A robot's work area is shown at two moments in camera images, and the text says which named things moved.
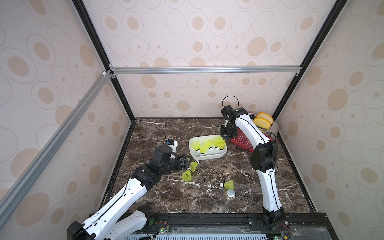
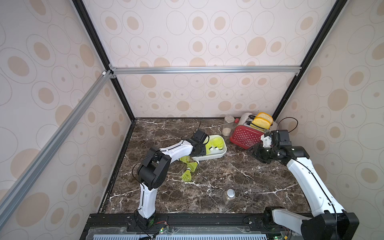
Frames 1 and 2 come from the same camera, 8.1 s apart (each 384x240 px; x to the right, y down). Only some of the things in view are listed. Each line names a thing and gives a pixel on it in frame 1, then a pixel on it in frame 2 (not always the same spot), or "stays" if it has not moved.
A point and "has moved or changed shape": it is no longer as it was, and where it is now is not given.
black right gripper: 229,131 to 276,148
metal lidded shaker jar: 229,196 stays
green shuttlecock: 203,146 has moved or changed shape
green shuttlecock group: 186,176 stays
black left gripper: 185,162 to 203,150
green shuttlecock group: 193,165 stays
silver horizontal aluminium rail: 123,70 stays
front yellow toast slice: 262,122 stays
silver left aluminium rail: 9,201 stays
